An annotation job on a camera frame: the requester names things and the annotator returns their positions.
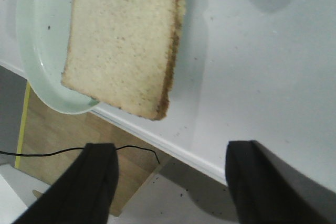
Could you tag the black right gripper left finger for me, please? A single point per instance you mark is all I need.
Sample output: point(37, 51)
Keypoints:
point(83, 193)

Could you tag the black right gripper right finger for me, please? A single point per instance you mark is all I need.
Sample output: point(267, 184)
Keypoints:
point(265, 189)

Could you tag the bread slice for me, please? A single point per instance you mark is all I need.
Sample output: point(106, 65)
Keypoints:
point(123, 53)

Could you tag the wooden board on floor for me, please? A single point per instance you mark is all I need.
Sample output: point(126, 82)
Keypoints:
point(44, 130)

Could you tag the light green plate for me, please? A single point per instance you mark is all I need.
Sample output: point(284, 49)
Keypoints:
point(42, 28)

